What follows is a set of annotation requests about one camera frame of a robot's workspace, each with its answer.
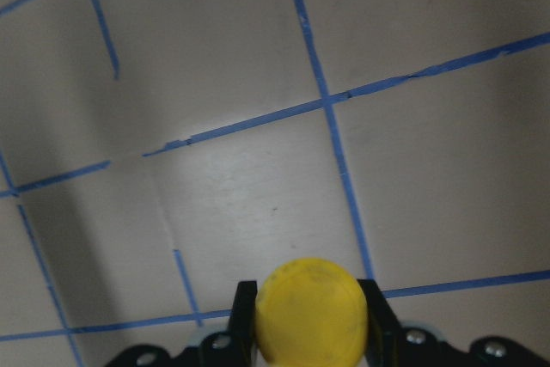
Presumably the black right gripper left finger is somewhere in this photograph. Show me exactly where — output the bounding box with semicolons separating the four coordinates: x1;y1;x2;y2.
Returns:
228;280;258;366

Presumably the yellow push button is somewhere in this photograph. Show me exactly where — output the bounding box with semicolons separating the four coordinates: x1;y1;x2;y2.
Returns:
254;257;368;366

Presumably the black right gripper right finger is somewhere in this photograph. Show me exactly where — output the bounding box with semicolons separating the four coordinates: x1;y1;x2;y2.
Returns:
358;279;401;367

